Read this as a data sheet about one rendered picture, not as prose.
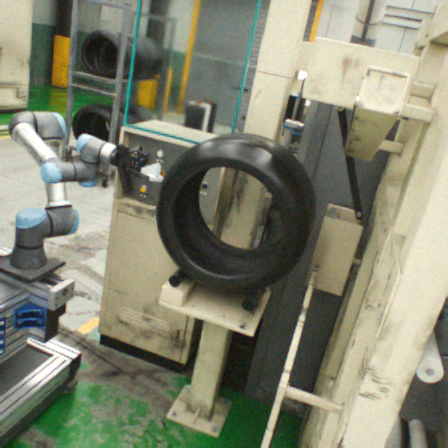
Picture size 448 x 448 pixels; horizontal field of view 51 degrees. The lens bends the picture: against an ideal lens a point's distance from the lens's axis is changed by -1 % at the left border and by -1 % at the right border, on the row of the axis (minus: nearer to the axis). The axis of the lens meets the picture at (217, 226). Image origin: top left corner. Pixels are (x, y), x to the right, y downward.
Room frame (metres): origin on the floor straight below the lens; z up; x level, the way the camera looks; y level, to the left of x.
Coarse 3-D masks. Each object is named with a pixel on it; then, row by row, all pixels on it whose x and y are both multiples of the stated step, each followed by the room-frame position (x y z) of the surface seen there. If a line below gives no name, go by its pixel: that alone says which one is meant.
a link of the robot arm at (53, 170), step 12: (12, 120) 1.88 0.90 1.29; (24, 120) 1.89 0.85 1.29; (12, 132) 1.84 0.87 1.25; (24, 132) 1.82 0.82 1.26; (24, 144) 1.78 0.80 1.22; (36, 144) 1.76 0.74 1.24; (36, 156) 1.72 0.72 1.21; (48, 156) 1.70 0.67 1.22; (48, 168) 1.62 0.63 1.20; (60, 168) 1.65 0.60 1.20; (72, 168) 1.68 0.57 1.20; (48, 180) 1.62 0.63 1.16; (60, 180) 1.64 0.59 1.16; (72, 180) 1.68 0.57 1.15
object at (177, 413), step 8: (184, 392) 2.03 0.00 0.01; (176, 400) 1.96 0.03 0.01; (224, 400) 2.02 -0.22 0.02; (176, 408) 1.90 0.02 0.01; (184, 408) 1.91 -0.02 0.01; (224, 408) 1.97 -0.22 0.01; (168, 416) 1.84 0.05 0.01; (176, 416) 1.85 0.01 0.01; (184, 416) 1.86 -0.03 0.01; (192, 416) 1.87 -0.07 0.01; (216, 416) 1.90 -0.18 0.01; (224, 416) 1.91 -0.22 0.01; (184, 424) 1.81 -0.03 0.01; (192, 424) 1.82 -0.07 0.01; (200, 424) 1.83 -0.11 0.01; (208, 424) 1.84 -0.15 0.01; (216, 424) 1.85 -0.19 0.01; (208, 432) 1.79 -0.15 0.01; (216, 432) 1.79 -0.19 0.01
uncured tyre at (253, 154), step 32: (192, 160) 1.55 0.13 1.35; (224, 160) 1.52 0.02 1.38; (256, 160) 1.50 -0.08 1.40; (288, 160) 1.58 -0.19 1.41; (160, 192) 1.59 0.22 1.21; (192, 192) 1.82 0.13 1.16; (288, 192) 1.48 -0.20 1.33; (160, 224) 1.57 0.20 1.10; (192, 224) 1.81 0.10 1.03; (288, 224) 1.46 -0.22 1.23; (192, 256) 1.69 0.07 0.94; (224, 256) 1.77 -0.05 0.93; (256, 256) 1.75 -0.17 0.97; (288, 256) 1.46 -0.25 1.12; (224, 288) 1.51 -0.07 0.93; (256, 288) 1.50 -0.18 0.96
